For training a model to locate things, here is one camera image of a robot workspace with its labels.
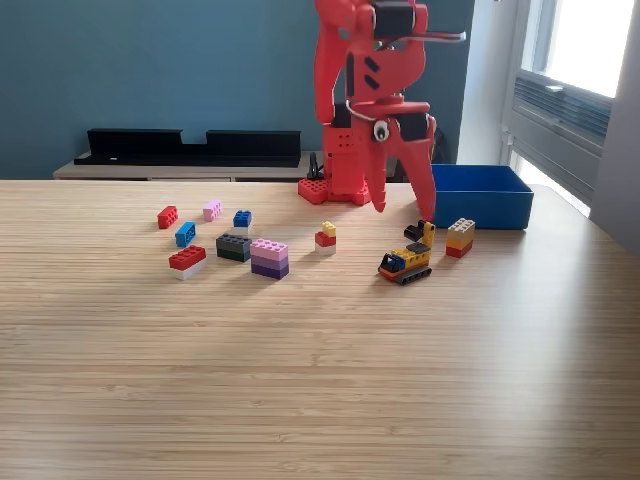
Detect blue plastic bin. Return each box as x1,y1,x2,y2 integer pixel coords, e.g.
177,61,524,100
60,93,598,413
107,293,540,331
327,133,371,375
427,163,535,231

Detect small yellow toy digger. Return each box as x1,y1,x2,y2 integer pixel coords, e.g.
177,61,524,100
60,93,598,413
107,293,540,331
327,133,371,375
377,216,437,287

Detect pink purple brick stack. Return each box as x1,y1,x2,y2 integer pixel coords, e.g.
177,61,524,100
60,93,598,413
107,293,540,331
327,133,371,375
249,238,291,281

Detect grey dark green brick stack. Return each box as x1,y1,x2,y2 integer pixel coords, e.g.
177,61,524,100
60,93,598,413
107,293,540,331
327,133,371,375
215,232,254,264

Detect dark wooden chair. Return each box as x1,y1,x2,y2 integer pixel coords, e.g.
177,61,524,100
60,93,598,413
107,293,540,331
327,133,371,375
389,124,446,184

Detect tan orange red brick stack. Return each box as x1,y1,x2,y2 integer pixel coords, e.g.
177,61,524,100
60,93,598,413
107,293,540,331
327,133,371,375
445,217,477,259

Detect yellow red white brick stack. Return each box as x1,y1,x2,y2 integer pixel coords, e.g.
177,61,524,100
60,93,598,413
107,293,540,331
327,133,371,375
314,220,338,257

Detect grey window heater unit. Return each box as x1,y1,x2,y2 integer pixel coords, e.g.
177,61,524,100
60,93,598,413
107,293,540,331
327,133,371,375
507,69,614,201

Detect bright window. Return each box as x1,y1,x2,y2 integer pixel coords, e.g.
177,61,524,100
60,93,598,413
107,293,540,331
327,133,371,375
519,0,636,99

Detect pale wooden sideboard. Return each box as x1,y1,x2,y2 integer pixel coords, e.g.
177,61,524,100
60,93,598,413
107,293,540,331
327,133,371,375
52,149,401,182

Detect light blue brick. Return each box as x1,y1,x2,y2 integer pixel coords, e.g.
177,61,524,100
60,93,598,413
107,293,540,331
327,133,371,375
174,221,197,249

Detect white servo cable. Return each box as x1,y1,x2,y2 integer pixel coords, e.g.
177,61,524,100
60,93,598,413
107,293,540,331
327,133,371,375
409,30,467,46

